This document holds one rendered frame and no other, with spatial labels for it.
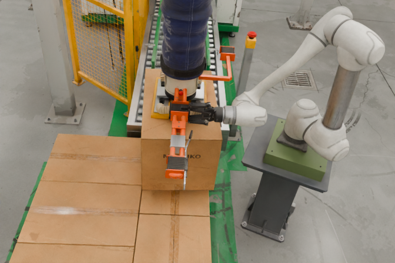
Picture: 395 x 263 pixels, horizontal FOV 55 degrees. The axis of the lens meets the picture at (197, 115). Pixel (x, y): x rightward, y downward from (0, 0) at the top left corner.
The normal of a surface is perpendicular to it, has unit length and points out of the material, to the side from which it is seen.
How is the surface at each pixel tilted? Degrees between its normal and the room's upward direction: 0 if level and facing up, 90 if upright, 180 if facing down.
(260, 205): 90
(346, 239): 0
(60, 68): 90
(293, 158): 1
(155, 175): 90
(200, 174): 90
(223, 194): 0
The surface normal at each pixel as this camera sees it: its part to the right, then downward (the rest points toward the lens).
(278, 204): -0.37, 0.59
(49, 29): 0.00, 0.64
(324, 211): 0.08, -0.75
